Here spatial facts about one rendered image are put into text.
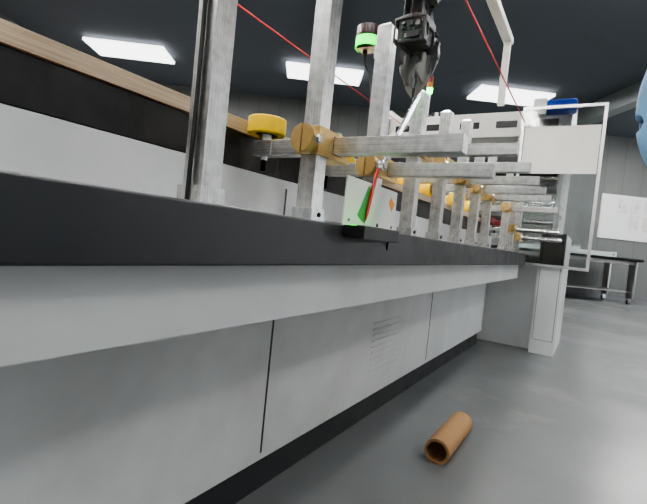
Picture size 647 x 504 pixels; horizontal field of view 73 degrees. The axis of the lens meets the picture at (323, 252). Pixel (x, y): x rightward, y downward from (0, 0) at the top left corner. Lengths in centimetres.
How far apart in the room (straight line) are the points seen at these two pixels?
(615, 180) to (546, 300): 771
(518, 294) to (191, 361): 299
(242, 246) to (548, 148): 308
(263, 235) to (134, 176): 26
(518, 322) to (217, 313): 314
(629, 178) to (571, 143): 770
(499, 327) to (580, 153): 136
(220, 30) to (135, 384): 59
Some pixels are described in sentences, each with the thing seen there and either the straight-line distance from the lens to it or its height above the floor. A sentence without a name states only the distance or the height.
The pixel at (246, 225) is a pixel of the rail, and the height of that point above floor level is 68.
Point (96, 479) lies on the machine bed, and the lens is 90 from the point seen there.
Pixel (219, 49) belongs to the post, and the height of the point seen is 90.
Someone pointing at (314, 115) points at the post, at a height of 89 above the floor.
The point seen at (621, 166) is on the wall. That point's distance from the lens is 1112.
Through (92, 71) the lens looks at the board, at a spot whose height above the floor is 88.
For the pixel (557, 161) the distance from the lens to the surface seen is 352.
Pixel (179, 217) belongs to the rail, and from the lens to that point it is 54.
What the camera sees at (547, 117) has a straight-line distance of 360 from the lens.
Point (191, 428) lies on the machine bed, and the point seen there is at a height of 26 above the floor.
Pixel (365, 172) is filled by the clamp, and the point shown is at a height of 82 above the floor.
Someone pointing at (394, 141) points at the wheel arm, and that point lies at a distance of 79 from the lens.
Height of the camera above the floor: 67
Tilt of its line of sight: 2 degrees down
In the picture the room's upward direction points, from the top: 6 degrees clockwise
